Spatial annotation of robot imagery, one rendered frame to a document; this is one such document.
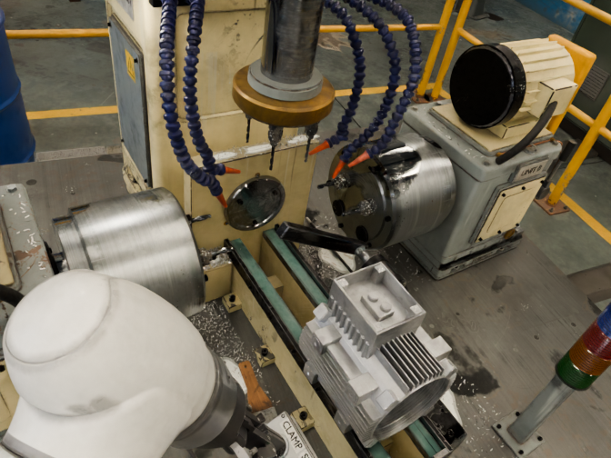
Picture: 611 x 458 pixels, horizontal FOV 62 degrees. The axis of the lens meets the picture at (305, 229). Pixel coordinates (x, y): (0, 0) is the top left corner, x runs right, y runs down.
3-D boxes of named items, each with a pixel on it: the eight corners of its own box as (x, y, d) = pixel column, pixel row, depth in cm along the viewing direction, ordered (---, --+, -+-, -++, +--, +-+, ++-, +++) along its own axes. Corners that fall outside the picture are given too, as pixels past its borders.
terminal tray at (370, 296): (324, 307, 86) (331, 279, 81) (372, 288, 91) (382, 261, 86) (364, 363, 79) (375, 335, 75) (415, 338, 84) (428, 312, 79)
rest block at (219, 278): (193, 285, 121) (193, 250, 113) (220, 276, 124) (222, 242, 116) (203, 303, 117) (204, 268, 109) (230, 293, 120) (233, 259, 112)
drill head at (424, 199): (292, 215, 127) (306, 129, 110) (413, 180, 146) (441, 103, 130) (347, 283, 113) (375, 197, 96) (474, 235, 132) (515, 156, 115)
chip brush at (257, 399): (232, 366, 106) (232, 363, 106) (254, 360, 108) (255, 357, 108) (265, 459, 93) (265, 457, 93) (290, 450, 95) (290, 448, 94)
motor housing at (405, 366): (291, 365, 95) (305, 302, 82) (371, 330, 103) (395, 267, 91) (351, 462, 83) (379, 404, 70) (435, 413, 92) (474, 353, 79)
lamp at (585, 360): (561, 353, 86) (575, 337, 83) (582, 340, 89) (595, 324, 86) (591, 381, 83) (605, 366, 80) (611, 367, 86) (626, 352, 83)
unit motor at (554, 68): (405, 183, 140) (457, 31, 111) (485, 159, 155) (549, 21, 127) (470, 243, 125) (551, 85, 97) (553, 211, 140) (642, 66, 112)
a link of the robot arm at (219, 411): (192, 315, 47) (217, 338, 52) (107, 373, 46) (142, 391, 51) (235, 395, 42) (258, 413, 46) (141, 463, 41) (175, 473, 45)
